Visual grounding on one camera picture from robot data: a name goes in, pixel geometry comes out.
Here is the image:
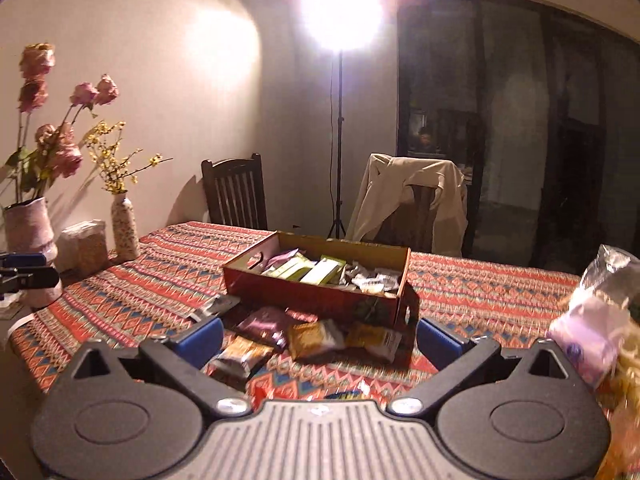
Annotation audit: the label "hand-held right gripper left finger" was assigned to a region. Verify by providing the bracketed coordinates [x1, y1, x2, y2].
[70, 316, 251, 418]

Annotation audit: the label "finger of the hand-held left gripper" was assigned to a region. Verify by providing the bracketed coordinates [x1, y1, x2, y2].
[0, 253, 61, 293]

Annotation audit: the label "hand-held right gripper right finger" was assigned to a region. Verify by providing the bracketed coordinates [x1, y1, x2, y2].
[387, 317, 571, 417]

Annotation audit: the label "red cardboard box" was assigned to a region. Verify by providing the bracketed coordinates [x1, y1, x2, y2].
[222, 231, 421, 331]

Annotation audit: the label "bag of yellow snacks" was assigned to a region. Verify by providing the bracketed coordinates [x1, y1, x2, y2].
[595, 335, 640, 480]

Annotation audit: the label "brown snack packet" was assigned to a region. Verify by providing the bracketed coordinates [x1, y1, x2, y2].
[207, 335, 275, 383]

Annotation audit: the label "large pink textured vase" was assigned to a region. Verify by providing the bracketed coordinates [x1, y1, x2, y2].
[2, 197, 63, 308]

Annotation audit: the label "dark purple snack packet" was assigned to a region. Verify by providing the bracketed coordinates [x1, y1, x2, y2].
[235, 306, 296, 351]

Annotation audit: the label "white snack packet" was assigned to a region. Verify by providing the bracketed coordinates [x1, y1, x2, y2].
[372, 269, 403, 291]

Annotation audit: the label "slim floral vase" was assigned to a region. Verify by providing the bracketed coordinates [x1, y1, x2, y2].
[111, 192, 141, 262]

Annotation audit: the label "wooden chair with jacket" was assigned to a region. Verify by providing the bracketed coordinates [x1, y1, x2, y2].
[375, 185, 446, 253]

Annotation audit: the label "pink dried roses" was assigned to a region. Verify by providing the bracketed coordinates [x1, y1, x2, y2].
[0, 42, 121, 206]

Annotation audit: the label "pale pink snack bag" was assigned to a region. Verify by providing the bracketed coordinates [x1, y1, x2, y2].
[546, 295, 632, 388]

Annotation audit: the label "yellow flower branches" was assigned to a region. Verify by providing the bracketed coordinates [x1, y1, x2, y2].
[82, 120, 173, 196]

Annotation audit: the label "dark wooden chair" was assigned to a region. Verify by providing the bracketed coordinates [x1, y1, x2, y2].
[201, 153, 268, 231]

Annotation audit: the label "beige jacket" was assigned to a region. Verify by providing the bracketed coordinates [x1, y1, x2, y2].
[346, 153, 468, 257]

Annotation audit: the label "clear plastic bag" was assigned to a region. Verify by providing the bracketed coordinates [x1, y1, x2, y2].
[570, 244, 640, 321]

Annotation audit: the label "black light stand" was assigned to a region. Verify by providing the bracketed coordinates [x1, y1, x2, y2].
[326, 50, 348, 241]

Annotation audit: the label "dark glass doors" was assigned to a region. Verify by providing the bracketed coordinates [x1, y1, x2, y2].
[396, 0, 640, 271]

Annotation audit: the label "bright studio lamp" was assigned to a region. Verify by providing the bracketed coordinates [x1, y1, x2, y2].
[295, 0, 386, 53]

